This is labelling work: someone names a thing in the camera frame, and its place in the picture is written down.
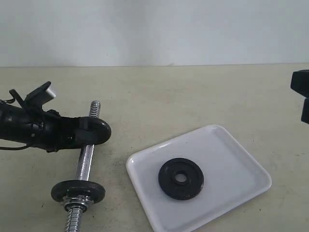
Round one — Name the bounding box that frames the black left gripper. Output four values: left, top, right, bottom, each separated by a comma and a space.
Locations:
25, 110, 101, 152

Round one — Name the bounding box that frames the black weight plate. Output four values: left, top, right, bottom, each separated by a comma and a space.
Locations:
78, 118, 112, 144
158, 158, 204, 201
51, 180, 106, 204

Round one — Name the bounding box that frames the chrome dumbbell bar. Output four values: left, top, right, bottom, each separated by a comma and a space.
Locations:
64, 101, 101, 232

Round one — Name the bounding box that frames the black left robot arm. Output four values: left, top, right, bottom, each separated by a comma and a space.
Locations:
0, 101, 111, 152

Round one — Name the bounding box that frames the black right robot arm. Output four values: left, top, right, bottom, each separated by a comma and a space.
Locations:
290, 69, 309, 124

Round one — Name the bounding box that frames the chrome star collar nut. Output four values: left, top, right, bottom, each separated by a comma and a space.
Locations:
62, 195, 94, 213

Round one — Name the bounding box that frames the white rectangular tray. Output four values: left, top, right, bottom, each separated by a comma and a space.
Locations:
126, 125, 271, 232

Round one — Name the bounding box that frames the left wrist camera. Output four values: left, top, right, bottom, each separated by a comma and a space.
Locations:
25, 81, 56, 107

